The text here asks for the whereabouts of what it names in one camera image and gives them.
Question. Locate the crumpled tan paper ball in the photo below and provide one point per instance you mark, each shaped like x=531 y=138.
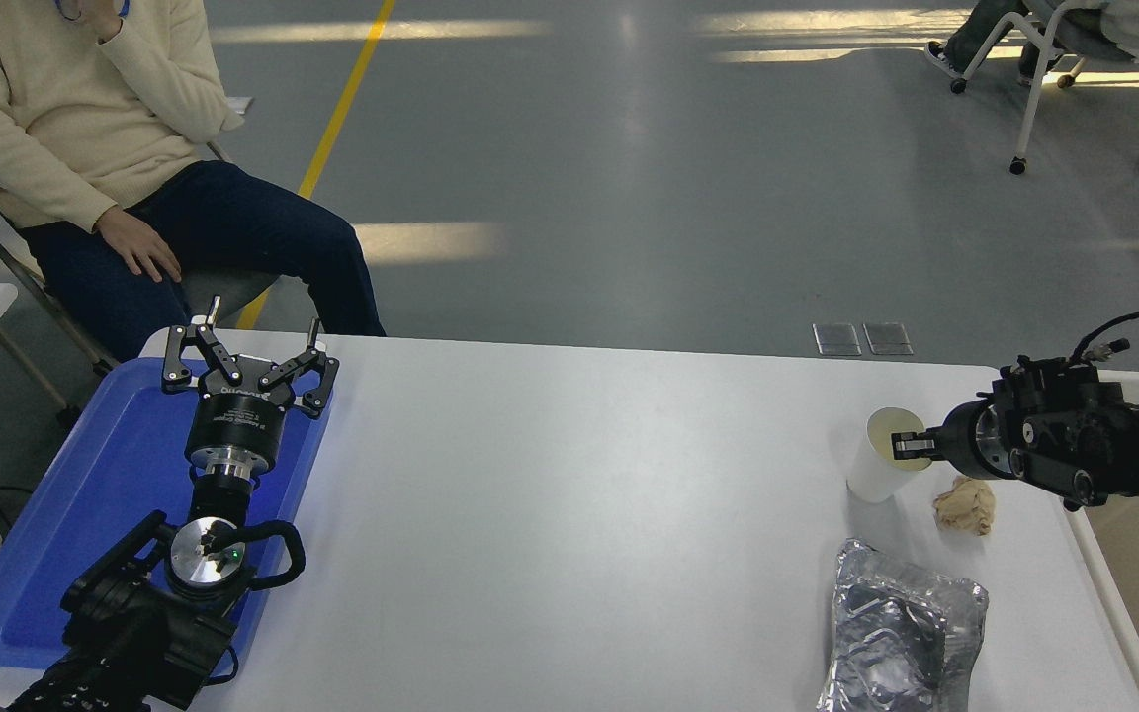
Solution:
x=965 y=504

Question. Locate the person's right hand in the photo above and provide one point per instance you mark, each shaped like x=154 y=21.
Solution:
x=139 y=247

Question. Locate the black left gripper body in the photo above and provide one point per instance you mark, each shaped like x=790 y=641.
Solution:
x=233 y=420

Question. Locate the metal floor plate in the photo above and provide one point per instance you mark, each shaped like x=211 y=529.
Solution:
x=836 y=339
x=888 y=339

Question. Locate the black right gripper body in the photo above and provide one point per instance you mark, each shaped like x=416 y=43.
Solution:
x=955 y=445

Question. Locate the grey folding chair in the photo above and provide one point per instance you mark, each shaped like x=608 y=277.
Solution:
x=223 y=292

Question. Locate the white paper cup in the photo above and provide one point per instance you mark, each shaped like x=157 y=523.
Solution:
x=871 y=475

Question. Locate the blue plastic tray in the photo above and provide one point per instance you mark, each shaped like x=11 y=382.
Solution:
x=85 y=494

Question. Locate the white wheeled chair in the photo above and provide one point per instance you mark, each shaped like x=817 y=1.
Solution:
x=1036 y=99

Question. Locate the crumpled silver foil tray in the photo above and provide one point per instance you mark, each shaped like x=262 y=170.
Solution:
x=901 y=633

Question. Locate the person's left hand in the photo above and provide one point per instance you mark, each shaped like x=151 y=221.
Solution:
x=103 y=18

